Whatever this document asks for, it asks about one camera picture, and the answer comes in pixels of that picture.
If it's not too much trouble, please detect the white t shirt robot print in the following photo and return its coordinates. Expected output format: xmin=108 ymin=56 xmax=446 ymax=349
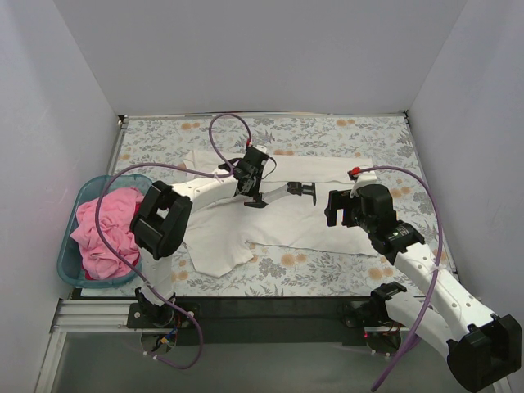
xmin=184 ymin=156 xmax=377 ymax=278

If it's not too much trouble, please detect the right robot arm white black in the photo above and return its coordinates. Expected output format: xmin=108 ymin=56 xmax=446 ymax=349
xmin=324 ymin=184 xmax=522 ymax=392

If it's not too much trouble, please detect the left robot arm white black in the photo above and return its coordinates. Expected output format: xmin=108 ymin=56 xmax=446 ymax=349
xmin=130 ymin=146 xmax=270 ymax=328

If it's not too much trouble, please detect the floral table cloth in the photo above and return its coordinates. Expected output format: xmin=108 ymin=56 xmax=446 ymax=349
xmin=79 ymin=115 xmax=462 ymax=298

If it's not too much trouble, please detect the pink t shirt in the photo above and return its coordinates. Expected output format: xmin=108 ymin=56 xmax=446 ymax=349
xmin=70 ymin=187 xmax=143 ymax=280

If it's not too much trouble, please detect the teal plastic basket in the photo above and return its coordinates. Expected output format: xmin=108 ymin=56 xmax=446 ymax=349
xmin=56 ymin=175 xmax=136 ymax=289

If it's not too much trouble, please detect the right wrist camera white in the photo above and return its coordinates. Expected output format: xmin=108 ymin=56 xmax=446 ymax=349
xmin=348 ymin=167 xmax=377 ymax=191

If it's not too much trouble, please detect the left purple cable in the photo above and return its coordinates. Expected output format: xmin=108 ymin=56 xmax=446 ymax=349
xmin=94 ymin=113 xmax=253 ymax=370

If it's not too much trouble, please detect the purple cable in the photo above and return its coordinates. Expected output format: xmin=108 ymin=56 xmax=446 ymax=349
xmin=94 ymin=113 xmax=253 ymax=370
xmin=370 ymin=165 xmax=445 ymax=392

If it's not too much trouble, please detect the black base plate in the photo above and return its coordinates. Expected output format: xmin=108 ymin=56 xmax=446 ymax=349
xmin=127 ymin=296 xmax=421 ymax=346

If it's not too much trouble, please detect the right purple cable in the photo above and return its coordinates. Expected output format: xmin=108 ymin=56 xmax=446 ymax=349
xmin=370 ymin=165 xmax=445 ymax=392

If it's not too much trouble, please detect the aluminium frame rail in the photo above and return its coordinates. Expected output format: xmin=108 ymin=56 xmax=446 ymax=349
xmin=37 ymin=296 xmax=409 ymax=392

